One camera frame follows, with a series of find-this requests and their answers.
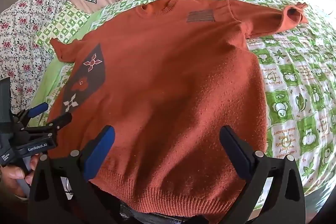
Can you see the white floral bed sheet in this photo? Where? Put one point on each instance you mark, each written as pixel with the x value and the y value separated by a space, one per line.
pixel 23 29

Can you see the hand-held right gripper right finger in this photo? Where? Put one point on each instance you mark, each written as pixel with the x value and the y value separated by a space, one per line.
pixel 236 154

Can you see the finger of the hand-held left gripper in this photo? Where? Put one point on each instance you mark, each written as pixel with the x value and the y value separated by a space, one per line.
pixel 39 108
pixel 59 120

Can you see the orange knit sweater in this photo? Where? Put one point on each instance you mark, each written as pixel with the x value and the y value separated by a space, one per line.
pixel 170 82

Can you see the green checked printed blanket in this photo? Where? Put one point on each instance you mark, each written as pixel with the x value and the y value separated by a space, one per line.
pixel 288 69

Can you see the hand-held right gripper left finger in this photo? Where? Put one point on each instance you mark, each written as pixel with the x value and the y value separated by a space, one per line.
pixel 99 153

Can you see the person's left hand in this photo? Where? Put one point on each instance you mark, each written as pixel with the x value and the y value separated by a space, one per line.
pixel 13 176

